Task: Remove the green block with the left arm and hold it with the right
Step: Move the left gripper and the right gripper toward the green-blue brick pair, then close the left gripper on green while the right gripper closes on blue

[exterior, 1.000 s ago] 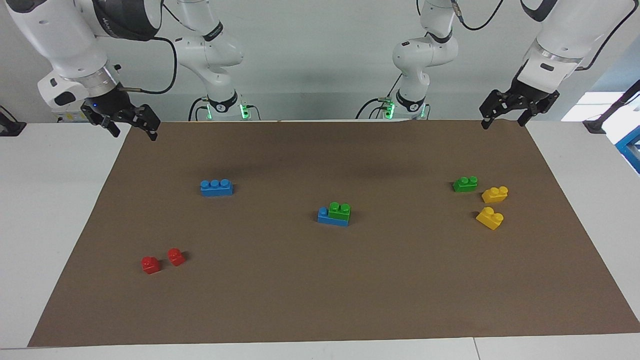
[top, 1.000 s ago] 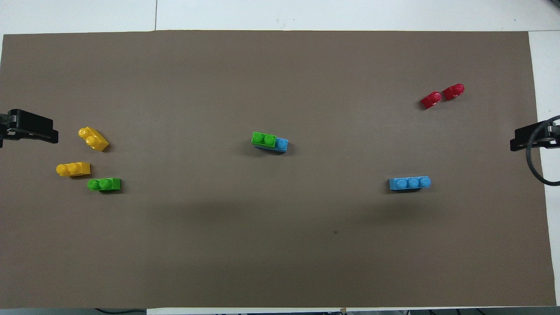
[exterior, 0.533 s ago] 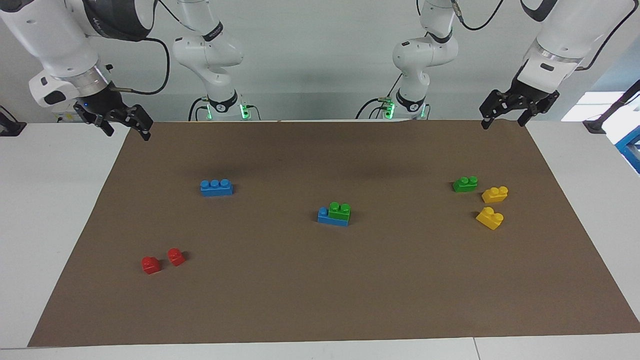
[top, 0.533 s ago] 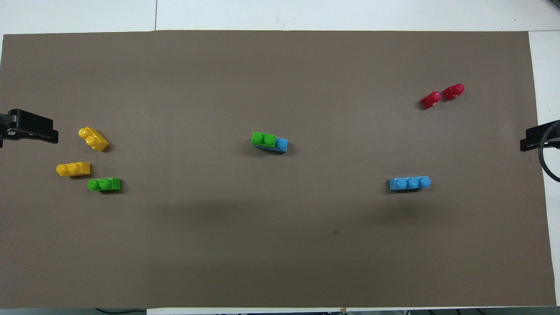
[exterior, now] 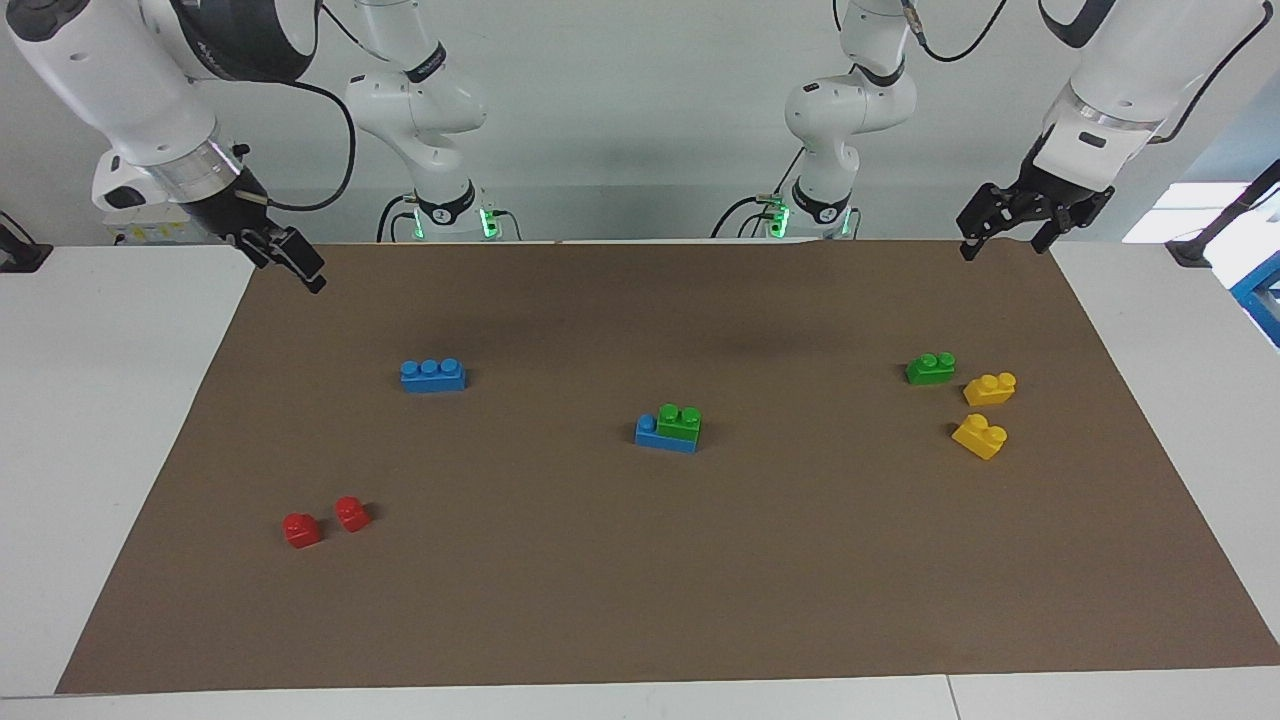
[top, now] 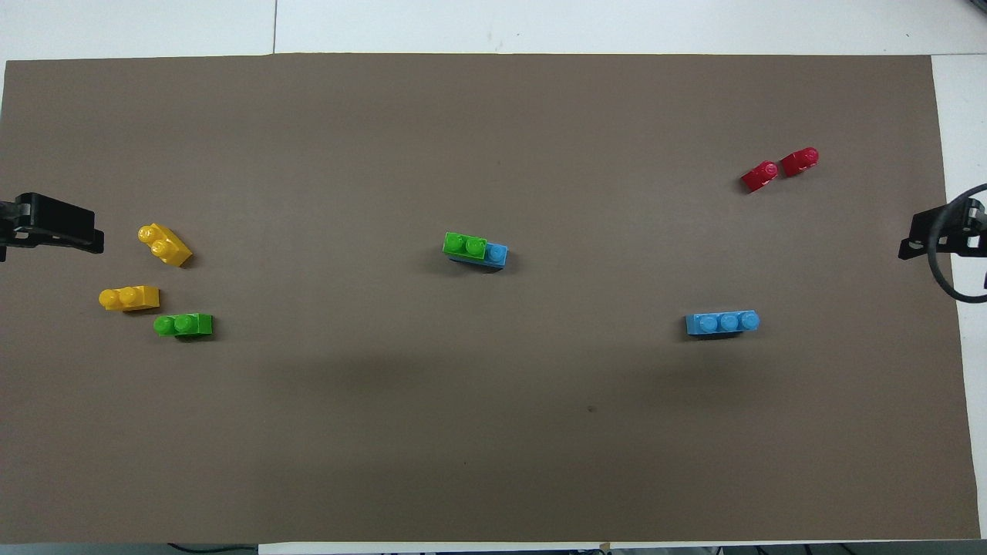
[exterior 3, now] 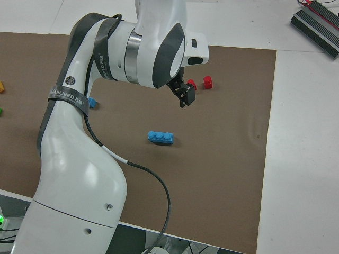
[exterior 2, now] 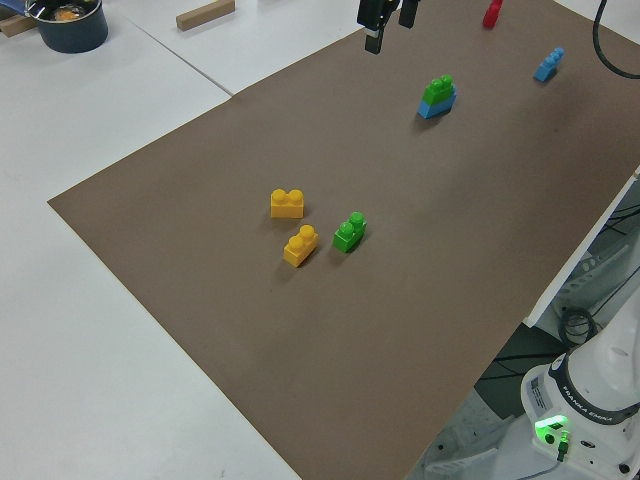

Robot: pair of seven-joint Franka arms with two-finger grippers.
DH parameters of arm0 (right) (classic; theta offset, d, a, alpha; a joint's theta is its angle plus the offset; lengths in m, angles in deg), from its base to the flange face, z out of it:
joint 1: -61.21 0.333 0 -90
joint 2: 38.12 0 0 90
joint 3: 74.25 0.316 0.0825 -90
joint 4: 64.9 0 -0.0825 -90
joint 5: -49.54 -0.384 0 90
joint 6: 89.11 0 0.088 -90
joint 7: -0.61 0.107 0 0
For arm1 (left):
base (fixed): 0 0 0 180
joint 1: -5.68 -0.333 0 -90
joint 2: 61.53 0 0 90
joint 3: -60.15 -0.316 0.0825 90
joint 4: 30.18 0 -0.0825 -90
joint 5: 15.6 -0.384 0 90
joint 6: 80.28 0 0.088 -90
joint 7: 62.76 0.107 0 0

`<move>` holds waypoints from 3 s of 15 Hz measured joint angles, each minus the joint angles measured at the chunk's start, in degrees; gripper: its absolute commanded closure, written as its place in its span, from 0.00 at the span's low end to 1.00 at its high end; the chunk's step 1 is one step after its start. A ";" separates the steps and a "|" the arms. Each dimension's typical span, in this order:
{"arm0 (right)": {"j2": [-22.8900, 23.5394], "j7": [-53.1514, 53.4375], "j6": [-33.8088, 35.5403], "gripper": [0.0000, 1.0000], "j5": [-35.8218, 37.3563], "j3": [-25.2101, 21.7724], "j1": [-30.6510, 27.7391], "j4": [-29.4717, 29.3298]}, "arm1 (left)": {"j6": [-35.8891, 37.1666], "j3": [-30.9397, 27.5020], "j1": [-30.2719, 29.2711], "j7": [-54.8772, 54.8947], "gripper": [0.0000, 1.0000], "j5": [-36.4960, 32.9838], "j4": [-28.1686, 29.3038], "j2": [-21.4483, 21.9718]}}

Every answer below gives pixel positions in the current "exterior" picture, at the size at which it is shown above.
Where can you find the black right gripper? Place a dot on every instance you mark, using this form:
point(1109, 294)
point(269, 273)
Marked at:
point(228, 208)

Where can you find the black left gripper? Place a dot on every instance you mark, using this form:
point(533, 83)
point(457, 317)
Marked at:
point(1060, 188)

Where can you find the green two-stud block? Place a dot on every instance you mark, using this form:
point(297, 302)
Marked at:
point(680, 421)
point(930, 369)

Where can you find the blue three-stud block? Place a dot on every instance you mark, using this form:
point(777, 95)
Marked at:
point(432, 376)
point(650, 436)

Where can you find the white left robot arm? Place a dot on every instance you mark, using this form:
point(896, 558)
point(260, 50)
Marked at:
point(850, 110)

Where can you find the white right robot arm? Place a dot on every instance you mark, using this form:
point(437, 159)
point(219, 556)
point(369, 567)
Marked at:
point(110, 80)

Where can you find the yellow two-stud block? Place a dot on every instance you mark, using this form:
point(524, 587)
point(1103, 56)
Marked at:
point(990, 389)
point(979, 437)

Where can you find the red one-stud block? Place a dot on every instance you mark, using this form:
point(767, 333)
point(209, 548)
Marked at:
point(300, 531)
point(352, 515)

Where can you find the white power strip box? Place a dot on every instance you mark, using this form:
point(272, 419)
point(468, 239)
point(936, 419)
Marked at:
point(165, 228)

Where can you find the black clamp with rod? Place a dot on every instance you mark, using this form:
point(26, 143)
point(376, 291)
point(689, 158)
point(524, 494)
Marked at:
point(1205, 240)

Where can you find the black table clamp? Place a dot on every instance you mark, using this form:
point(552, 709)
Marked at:
point(20, 255)

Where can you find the brown table mat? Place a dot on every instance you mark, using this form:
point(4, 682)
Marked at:
point(640, 580)

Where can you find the blue frame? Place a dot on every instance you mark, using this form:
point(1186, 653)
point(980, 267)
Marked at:
point(1258, 295)

